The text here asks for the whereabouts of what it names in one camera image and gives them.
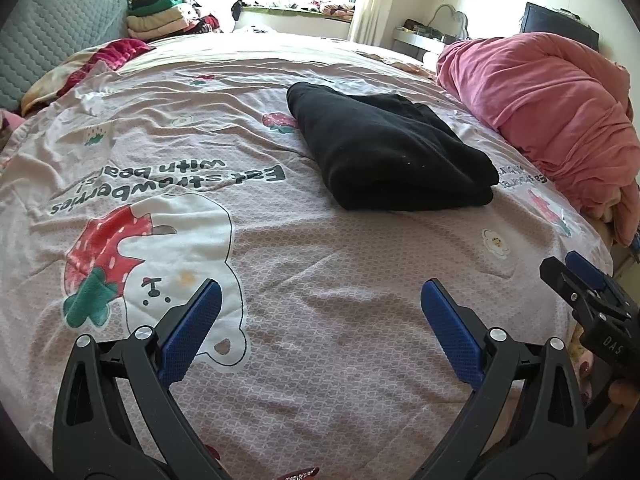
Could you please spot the pink strawberry printed blanket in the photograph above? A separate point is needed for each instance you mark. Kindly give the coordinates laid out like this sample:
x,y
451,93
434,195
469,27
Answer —
x,y
325,285

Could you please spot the cream curtain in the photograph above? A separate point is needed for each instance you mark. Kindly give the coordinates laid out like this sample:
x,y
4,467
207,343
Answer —
x,y
372,5

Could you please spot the black monitor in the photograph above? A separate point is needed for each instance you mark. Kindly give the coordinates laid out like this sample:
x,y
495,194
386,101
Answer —
x,y
555,25

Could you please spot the stack of folded clothes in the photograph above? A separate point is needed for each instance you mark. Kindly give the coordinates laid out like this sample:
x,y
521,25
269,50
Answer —
x,y
160,17

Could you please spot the red and cream blanket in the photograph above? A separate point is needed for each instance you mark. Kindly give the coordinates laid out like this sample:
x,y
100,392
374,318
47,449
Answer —
x,y
115,50

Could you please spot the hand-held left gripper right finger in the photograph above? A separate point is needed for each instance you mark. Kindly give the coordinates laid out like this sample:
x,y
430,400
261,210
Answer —
x,y
450,325

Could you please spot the white side table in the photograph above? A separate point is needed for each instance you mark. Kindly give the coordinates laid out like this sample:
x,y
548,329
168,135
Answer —
x,y
425,45

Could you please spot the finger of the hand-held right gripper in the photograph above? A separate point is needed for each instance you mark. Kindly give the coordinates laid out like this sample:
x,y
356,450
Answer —
x,y
587,266
562,277

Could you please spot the pink duvet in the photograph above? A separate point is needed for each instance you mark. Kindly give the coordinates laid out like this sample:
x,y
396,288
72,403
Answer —
x,y
540,100

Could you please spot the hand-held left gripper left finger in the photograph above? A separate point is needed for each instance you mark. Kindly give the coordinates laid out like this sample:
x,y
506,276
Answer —
x,y
192,325

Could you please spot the person's left hand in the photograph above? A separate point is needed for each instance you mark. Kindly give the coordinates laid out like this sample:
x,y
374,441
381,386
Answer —
x,y
300,476

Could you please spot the pile of plush toys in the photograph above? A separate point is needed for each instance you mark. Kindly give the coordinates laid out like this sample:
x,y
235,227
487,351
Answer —
x,y
332,9

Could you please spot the pink cloth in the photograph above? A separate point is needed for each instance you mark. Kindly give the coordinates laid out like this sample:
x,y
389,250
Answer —
x,y
9,122

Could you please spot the person's right hand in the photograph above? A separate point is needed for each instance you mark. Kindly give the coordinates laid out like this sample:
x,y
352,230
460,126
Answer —
x,y
625,399

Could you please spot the black sweatshirt with orange cuffs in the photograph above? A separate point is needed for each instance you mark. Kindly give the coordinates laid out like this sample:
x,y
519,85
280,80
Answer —
x,y
390,155

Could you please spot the grey quilted cushion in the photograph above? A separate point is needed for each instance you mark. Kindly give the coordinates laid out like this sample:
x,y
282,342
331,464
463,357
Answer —
x,y
60,35

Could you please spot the cloud-shaped mirror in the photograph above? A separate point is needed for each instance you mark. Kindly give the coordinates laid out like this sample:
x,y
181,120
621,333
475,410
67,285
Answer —
x,y
452,20

